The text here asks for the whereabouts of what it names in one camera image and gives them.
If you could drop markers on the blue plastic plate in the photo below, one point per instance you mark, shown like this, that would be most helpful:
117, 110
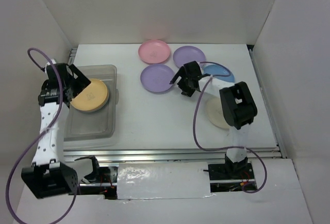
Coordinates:
221, 72

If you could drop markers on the white foil-edged board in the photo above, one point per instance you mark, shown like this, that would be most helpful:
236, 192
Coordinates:
178, 180

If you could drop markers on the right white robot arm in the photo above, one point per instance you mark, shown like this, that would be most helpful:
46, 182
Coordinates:
238, 108

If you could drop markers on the aluminium front rail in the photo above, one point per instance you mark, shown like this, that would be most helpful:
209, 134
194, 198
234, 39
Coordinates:
135, 156

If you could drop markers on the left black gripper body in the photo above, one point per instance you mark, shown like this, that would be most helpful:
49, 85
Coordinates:
68, 84

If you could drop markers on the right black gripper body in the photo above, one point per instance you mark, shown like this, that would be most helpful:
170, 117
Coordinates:
185, 78

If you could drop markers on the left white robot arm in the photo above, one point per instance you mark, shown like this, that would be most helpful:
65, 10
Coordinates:
48, 174

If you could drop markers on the pink plastic plate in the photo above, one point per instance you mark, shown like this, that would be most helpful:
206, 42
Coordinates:
154, 51

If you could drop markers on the cream plastic plate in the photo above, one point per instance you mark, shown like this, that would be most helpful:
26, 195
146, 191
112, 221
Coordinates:
214, 113

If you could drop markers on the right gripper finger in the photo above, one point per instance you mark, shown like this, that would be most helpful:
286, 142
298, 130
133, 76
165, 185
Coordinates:
181, 73
186, 91

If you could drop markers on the yellow bear plastic plate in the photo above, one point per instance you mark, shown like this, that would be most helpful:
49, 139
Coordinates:
90, 96

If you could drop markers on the aluminium rail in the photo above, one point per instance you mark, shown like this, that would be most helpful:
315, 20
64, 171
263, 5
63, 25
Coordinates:
135, 156
262, 87

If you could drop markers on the aluminium right side rail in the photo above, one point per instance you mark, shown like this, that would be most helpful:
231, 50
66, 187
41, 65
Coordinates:
262, 87

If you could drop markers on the purple plate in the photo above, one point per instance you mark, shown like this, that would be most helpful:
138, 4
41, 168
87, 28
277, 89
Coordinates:
156, 78
186, 54

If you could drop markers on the clear plastic bin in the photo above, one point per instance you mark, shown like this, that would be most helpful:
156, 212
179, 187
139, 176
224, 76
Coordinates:
99, 123

